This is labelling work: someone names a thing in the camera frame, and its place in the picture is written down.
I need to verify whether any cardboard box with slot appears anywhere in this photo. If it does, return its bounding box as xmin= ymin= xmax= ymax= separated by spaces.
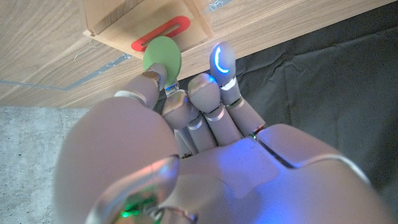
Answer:
xmin=81 ymin=0 xmax=215 ymax=60

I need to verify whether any black backdrop curtain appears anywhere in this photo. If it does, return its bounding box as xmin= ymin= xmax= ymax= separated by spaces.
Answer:
xmin=155 ymin=1 xmax=398 ymax=200

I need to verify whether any green round coin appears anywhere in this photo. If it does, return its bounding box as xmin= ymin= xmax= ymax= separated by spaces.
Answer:
xmin=142 ymin=35 xmax=182 ymax=88

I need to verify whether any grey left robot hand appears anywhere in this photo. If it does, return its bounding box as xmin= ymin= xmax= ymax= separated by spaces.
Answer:
xmin=53 ymin=40 xmax=398 ymax=224

